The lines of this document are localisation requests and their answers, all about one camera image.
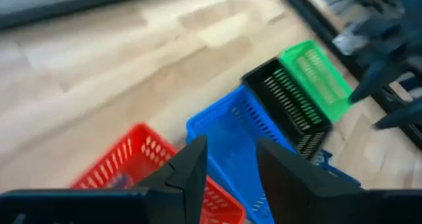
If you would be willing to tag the blue plastic slotted basket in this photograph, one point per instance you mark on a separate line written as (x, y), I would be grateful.
(230, 135)

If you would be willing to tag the dark toiletry item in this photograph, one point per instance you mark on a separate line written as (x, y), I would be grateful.
(120, 181)

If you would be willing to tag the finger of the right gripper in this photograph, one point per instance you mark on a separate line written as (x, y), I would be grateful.
(372, 80)
(402, 117)

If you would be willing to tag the green plastic slotted basket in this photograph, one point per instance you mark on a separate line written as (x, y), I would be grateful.
(329, 95)

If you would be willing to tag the blue plastic item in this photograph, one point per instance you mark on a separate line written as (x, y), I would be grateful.
(324, 161)

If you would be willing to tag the red plastic slotted basket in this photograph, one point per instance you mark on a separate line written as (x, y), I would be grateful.
(132, 151)

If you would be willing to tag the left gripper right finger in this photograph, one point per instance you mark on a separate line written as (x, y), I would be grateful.
(290, 184)

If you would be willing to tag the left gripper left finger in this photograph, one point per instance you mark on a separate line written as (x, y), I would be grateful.
(189, 171)

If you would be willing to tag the black plastic slotted basket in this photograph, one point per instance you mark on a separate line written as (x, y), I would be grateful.
(257, 82)

